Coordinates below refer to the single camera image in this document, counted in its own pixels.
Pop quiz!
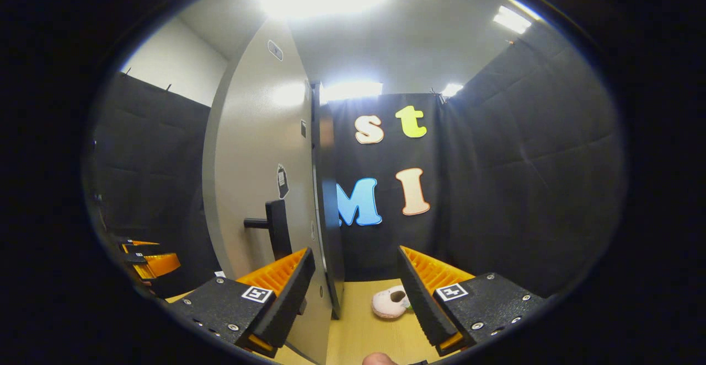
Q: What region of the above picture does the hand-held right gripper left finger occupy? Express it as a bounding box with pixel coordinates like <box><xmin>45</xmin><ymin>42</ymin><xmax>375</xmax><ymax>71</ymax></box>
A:
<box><xmin>165</xmin><ymin>246</ymin><xmax>316</xmax><ymax>359</ymax></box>

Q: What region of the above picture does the black backdrop cloth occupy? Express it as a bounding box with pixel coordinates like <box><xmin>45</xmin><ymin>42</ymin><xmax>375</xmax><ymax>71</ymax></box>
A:
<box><xmin>85</xmin><ymin>20</ymin><xmax>627</xmax><ymax>299</ymax></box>

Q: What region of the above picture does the grey cabinet door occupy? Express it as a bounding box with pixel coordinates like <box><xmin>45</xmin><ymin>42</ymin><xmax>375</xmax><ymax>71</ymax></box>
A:
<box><xmin>202</xmin><ymin>19</ymin><xmax>334</xmax><ymax>365</ymax></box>

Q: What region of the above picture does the pink frosted donut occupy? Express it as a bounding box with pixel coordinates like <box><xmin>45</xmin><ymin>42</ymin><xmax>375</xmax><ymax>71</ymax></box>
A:
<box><xmin>371</xmin><ymin>285</ymin><xmax>411</xmax><ymax>320</ymax></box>

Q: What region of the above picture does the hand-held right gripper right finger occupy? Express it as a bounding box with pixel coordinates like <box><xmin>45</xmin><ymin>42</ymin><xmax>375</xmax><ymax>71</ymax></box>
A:
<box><xmin>397</xmin><ymin>245</ymin><xmax>555</xmax><ymax>356</ymax></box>

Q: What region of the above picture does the black door handle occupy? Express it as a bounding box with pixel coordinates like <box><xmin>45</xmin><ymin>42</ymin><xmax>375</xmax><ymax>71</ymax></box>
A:
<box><xmin>244</xmin><ymin>200</ymin><xmax>308</xmax><ymax>316</ymax></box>

